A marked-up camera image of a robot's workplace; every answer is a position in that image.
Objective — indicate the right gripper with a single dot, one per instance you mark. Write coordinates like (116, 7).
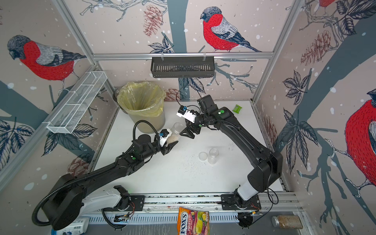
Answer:
(190, 132)

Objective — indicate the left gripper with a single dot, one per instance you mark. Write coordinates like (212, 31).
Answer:
(169, 147)

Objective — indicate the clear jar lid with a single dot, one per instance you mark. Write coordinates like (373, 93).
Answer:
(203, 156)

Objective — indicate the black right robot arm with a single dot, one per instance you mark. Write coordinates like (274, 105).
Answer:
(267, 165)

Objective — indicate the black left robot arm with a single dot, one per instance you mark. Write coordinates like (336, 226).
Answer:
(64, 202)

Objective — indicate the bin with yellow bag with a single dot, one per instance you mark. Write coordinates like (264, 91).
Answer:
(143, 101)

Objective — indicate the green snack packet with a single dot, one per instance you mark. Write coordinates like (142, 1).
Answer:
(237, 109)

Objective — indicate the black hanging basket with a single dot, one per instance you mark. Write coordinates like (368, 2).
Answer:
(183, 67)

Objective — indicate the Fox's candy bag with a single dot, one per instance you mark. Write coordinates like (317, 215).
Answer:
(192, 222)

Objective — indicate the white blue-lid container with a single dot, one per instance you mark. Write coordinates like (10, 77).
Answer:
(78, 227)

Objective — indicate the grain-filled jar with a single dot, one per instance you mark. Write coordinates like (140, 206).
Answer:
(287, 222)

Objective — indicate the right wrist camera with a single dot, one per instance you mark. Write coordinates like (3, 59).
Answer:
(205, 106)

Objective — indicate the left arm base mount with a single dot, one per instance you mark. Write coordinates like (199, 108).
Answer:
(124, 201)

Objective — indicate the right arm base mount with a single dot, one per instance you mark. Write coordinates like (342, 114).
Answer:
(235, 202)

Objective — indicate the white wire shelf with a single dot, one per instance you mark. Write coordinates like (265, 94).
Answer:
(69, 116)

